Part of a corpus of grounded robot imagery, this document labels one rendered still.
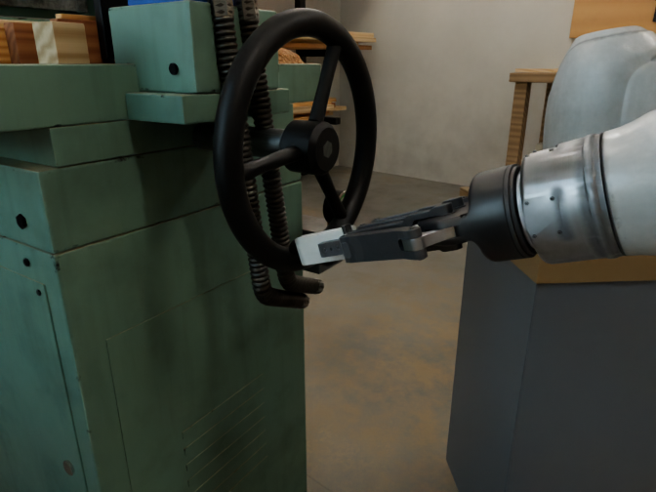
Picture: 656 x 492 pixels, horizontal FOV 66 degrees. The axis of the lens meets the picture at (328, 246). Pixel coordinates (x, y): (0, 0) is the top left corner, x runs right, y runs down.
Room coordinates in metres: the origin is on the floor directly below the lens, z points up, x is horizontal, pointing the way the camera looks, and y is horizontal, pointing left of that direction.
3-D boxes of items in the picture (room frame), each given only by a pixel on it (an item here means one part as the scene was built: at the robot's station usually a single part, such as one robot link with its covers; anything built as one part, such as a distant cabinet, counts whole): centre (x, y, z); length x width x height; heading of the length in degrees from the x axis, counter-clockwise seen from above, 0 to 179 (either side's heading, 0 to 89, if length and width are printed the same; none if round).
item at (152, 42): (0.65, 0.15, 0.91); 0.15 x 0.14 x 0.09; 146
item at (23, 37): (0.73, 0.31, 0.92); 0.23 x 0.02 x 0.04; 146
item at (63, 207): (0.84, 0.41, 0.76); 0.57 x 0.45 x 0.09; 56
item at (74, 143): (0.74, 0.25, 0.82); 0.40 x 0.21 x 0.04; 146
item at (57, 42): (0.57, 0.28, 0.92); 0.04 x 0.03 x 0.04; 153
